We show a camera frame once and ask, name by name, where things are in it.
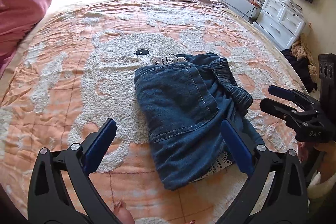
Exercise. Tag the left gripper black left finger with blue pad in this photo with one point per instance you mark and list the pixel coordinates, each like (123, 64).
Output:
(49, 201)

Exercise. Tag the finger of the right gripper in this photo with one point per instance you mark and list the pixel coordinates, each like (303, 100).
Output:
(289, 114)
(305, 102)

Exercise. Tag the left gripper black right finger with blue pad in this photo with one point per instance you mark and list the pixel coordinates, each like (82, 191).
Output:
(274, 191)

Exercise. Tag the blue denim pants lace hem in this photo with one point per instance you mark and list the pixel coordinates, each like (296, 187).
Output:
(184, 100)

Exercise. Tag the person's left hand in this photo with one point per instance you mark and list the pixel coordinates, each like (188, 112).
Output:
(123, 215)

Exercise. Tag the tan crumpled cloth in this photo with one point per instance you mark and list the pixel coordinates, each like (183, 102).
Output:
(300, 50)

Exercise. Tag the white drawer cabinet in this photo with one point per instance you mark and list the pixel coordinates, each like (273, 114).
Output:
(281, 24)

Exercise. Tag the long white low cabinet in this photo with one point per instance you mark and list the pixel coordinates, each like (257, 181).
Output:
(244, 8)

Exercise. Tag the orange white bedspread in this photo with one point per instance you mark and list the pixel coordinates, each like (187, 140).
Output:
(76, 69)

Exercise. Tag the pink blanket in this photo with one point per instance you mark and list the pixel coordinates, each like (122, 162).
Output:
(18, 18)

